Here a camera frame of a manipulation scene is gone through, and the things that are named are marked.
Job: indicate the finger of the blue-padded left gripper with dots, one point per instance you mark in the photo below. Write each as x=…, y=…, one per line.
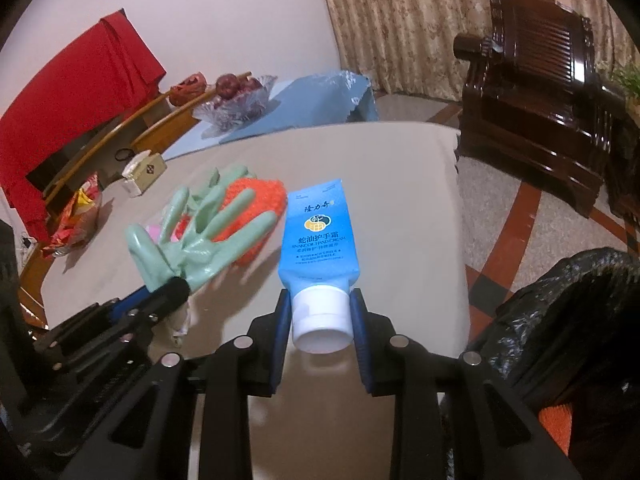
x=127, y=299

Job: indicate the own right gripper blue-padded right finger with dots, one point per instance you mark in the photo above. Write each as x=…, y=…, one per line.
x=453, y=418

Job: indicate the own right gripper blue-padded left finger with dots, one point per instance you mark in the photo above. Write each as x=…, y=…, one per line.
x=148, y=434

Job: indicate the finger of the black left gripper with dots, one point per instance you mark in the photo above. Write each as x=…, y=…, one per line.
x=138, y=322

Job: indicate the mint green rubber glove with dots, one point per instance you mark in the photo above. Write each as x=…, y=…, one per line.
x=196, y=257

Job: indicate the blue hand cream tube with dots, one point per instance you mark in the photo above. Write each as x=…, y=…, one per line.
x=318, y=266

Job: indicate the pink tissue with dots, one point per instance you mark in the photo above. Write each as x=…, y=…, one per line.
x=154, y=232

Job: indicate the orange bubble wrap sheet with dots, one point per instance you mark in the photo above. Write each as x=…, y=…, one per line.
x=558, y=421

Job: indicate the black lined trash bin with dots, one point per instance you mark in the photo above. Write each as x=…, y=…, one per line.
x=572, y=337

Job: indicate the red snack bag bowl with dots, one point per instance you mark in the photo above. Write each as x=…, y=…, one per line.
x=78, y=221

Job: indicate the beige tissue box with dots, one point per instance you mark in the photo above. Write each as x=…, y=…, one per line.
x=141, y=172

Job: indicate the wooden TV cabinet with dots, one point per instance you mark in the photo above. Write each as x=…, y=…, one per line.
x=156, y=125

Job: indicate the glass fruit bowl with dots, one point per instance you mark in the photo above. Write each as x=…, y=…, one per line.
x=237, y=112

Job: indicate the red apples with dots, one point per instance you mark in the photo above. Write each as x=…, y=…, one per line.
x=228, y=86

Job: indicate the blue tablecloth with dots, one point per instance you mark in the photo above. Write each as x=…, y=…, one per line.
x=310, y=101

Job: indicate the red cloth cover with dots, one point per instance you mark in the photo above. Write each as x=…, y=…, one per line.
x=106, y=72

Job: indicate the dark wooden side table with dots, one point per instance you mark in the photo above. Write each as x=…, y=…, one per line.
x=622, y=170

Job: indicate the dark wooden armchair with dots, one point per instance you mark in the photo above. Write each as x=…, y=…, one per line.
x=533, y=104

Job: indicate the floral beige curtain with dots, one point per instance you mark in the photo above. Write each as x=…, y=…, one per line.
x=405, y=46

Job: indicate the green potted plant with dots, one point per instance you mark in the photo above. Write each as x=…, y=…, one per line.
x=624, y=76

